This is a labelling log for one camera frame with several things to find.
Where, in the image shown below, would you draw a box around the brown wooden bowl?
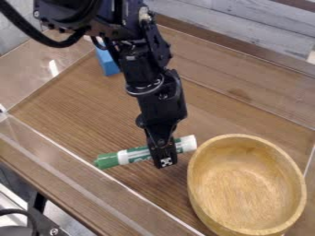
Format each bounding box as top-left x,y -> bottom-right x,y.
187,134 -> 308,236

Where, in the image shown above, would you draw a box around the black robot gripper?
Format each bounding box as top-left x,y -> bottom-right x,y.
135,69 -> 187,169

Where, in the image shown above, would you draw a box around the black metal table bracket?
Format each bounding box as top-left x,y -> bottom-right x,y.
29,208 -> 71,236

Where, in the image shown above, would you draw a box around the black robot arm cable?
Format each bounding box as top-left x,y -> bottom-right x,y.
0,0 -> 90,49

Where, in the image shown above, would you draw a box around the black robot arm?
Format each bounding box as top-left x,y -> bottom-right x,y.
34,0 -> 187,169

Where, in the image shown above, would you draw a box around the blue rectangular block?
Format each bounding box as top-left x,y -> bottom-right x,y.
97,49 -> 121,77

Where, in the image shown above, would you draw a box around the clear acrylic tray wall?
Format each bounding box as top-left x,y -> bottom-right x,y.
0,9 -> 315,236

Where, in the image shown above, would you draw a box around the green Expo marker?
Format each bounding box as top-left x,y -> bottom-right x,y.
94,135 -> 198,170

